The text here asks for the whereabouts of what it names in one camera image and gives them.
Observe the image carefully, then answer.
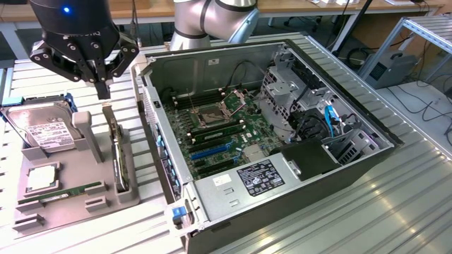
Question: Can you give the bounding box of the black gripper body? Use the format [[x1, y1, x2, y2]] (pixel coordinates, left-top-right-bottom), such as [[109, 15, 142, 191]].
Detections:
[[30, 0, 123, 62]]

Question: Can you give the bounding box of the green graphics card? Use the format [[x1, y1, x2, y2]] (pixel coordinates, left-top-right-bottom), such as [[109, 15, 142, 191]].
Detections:
[[102, 102, 131, 193]]

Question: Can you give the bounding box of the blue disk carrier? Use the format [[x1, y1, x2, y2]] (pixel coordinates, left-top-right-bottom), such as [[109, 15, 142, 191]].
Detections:
[[0, 92, 78, 124]]

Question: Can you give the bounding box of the silver hard disk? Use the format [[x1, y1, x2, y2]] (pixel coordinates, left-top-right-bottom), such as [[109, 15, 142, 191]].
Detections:
[[0, 102, 78, 154]]

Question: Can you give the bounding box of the CPU socket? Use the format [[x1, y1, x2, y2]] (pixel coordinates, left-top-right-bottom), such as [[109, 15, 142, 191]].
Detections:
[[197, 105, 233, 127]]

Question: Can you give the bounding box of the silver socket cover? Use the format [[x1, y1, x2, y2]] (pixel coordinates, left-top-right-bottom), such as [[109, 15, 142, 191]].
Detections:
[[221, 89, 254, 113]]

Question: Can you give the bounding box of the green RAM stick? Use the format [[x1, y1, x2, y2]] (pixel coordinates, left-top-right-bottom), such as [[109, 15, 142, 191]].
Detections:
[[194, 126, 246, 141], [18, 184, 102, 204]]

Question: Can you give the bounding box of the grey parts rack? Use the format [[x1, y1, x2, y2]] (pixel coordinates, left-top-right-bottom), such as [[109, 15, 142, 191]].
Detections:
[[13, 111, 142, 233]]

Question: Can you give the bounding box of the silver CPU chip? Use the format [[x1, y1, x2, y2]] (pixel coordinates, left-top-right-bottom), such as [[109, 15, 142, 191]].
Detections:
[[27, 166, 59, 191]]

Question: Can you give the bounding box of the green motherboard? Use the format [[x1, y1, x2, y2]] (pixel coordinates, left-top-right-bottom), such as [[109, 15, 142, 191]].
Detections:
[[165, 88, 289, 181]]

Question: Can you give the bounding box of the silver disk bay cage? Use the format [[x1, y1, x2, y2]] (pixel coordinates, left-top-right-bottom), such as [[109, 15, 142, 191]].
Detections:
[[261, 47, 341, 141]]

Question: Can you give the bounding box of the silver chipset heatsink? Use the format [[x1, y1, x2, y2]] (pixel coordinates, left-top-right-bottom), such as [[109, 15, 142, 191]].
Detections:
[[243, 147, 270, 162]]

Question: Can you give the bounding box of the silver power supply unit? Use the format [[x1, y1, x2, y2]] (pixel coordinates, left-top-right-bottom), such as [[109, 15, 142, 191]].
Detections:
[[193, 152, 307, 223]]

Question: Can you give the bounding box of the blue case latch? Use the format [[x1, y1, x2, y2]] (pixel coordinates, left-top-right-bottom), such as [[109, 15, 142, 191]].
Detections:
[[171, 205, 187, 222]]

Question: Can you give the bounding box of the black plastic shroud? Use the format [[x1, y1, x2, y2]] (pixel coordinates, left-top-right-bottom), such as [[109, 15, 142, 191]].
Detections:
[[270, 139, 343, 183]]

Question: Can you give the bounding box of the slotted silver disk bay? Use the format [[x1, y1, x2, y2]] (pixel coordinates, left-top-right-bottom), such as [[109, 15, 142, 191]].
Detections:
[[323, 129, 383, 165]]

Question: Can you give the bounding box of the wooden desk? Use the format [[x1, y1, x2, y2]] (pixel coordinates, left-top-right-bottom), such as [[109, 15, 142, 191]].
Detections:
[[0, 0, 447, 60]]

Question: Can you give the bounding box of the black open PC case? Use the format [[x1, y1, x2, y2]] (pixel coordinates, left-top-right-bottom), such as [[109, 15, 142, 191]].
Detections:
[[129, 38, 407, 254]]

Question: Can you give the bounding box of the thick black case wire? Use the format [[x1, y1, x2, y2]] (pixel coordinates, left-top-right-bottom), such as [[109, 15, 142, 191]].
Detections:
[[226, 60, 266, 89]]

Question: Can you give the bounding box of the black wire bundle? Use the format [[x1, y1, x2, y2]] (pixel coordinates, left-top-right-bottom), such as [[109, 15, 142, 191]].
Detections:
[[289, 108, 329, 141]]

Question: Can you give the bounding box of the blue SATA wire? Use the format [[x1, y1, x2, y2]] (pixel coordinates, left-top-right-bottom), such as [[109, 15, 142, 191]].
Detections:
[[323, 105, 342, 138]]

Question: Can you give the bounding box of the grey device with handle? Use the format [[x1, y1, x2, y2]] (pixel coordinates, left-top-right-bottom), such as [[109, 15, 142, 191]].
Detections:
[[359, 48, 421, 90]]

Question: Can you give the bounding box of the aluminium profile frame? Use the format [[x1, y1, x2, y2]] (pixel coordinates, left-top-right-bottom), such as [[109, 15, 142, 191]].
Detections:
[[370, 14, 452, 83]]

